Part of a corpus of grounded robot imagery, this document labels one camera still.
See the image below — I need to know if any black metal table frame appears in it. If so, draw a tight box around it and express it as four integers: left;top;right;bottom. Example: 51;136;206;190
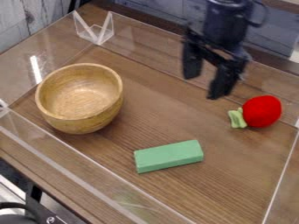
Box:
25;183;79;224

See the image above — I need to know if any red plush strawberry toy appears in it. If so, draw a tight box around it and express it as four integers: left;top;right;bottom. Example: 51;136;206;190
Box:
228;95;282;129

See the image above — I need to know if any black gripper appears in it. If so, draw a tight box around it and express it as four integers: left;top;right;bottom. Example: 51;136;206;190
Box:
181;27;249;100

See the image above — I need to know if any wooden bowl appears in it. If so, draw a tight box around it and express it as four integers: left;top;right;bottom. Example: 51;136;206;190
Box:
34;63;123;135

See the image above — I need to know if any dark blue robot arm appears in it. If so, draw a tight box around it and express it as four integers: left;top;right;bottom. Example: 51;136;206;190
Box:
181;0;268;100

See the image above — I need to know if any clear acrylic tray enclosure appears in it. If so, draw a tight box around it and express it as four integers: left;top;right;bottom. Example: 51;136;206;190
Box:
0;17;299;224

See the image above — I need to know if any green rectangular block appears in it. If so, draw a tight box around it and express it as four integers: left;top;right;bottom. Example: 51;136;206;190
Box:
133;140;204;173

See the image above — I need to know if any black cable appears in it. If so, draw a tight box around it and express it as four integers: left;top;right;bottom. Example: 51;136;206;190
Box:
0;200;39;224

